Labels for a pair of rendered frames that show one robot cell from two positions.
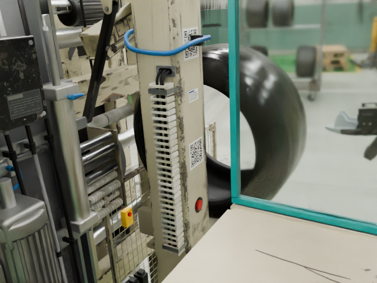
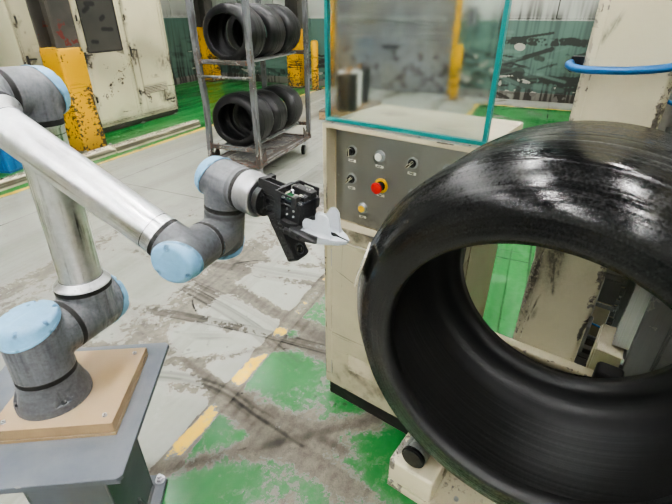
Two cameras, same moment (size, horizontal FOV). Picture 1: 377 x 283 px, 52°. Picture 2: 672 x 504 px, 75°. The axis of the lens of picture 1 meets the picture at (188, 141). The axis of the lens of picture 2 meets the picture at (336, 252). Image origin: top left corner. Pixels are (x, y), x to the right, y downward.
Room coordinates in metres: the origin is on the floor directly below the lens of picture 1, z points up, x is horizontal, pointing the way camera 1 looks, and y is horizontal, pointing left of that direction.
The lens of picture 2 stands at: (1.82, -0.38, 1.60)
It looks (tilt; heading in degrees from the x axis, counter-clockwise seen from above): 29 degrees down; 185
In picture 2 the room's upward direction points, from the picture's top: straight up
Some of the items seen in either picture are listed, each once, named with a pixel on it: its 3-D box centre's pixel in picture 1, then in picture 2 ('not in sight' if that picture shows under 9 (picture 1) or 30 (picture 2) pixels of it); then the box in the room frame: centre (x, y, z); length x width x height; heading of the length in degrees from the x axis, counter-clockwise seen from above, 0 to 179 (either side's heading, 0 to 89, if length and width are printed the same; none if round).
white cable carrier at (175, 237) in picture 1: (169, 172); not in sight; (0.92, 0.05, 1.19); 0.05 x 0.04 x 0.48; 59
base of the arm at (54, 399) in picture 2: not in sight; (50, 381); (1.01, -1.25, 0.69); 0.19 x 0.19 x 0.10
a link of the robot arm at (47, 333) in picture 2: not in sight; (38, 339); (1.00, -1.25, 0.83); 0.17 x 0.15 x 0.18; 165
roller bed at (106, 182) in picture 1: (88, 176); not in sight; (1.24, 0.36, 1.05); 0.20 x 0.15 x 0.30; 149
